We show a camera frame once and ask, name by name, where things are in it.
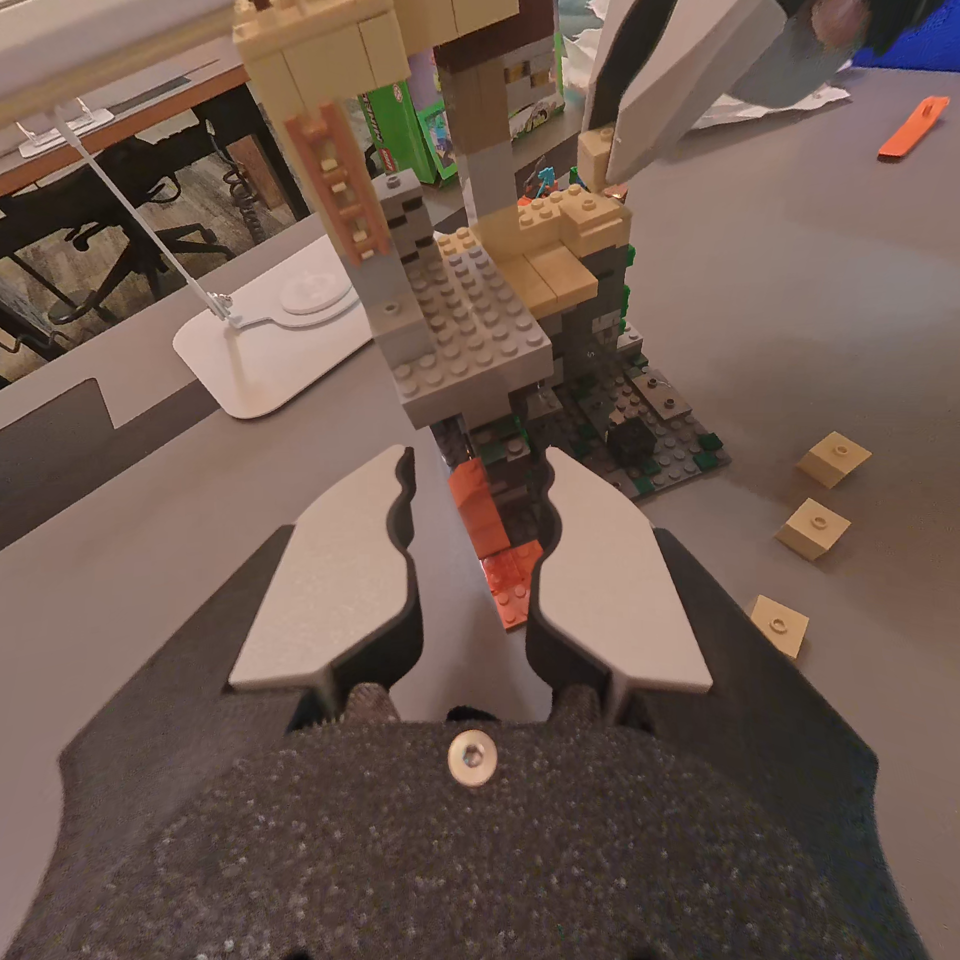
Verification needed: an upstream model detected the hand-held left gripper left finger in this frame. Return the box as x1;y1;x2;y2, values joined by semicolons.
227;444;427;714

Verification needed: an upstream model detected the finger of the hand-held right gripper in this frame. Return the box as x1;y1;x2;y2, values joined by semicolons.
604;0;790;183
587;0;681;136

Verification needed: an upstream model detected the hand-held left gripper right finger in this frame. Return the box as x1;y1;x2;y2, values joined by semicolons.
525;446;715;717

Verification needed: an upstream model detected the grey desk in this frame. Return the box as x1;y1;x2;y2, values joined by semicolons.
0;63;960;916

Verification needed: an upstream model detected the wood-edged office desk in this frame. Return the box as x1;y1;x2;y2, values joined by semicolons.
0;63;252;198

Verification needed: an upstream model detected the person's right hand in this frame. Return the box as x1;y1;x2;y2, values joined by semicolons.
812;0;873;48

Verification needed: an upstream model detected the white paper bag pile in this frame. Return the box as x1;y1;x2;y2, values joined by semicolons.
558;0;854;130

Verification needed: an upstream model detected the orange brick separator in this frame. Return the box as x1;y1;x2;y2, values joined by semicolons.
877;96;951;161

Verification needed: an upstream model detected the blue plastic bin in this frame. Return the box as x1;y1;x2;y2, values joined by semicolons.
855;33;960;74

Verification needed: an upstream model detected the pile of small colourful bricks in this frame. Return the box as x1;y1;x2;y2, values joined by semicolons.
522;165;588;204

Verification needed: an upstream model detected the white flat board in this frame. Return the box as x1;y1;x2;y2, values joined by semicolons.
52;105;376;421

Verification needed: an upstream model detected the green toy set box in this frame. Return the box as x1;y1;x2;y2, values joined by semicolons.
358;33;567;186

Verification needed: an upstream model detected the grey toy brick building model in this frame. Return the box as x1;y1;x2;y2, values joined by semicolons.
231;0;734;633

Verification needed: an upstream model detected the black office chair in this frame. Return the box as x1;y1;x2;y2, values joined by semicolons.
0;135;234;361

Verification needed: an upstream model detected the toy brick instruction booklet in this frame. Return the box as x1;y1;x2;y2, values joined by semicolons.
0;0;252;129

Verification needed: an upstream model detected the black coiled cable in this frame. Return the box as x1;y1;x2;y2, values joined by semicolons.
223;157;265;245

